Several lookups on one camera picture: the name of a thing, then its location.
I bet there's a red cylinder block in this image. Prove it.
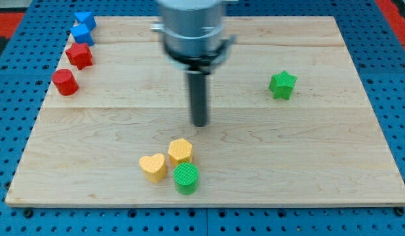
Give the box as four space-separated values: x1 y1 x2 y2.
51 69 79 96

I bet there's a blue triangle block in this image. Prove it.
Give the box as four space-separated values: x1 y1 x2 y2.
74 11 96 31

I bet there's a green cylinder block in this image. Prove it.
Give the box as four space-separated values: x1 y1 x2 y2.
173 163 199 195

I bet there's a green star block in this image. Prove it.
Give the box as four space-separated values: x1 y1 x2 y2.
269 70 298 100

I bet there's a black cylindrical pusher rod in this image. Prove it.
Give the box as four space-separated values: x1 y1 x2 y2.
186 71 208 127

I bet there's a red star block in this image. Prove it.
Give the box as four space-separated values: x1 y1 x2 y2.
65 43 93 70

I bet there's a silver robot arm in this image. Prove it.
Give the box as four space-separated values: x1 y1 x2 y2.
152 0 237 75

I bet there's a yellow hexagon block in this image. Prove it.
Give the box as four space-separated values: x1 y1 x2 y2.
168 138 193 167

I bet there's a wooden board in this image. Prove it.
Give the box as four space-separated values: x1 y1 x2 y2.
5 16 405 208

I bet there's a blue cube block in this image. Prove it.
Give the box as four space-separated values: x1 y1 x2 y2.
70 24 94 46

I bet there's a yellow heart block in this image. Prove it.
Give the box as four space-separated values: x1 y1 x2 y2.
139 153 167 183

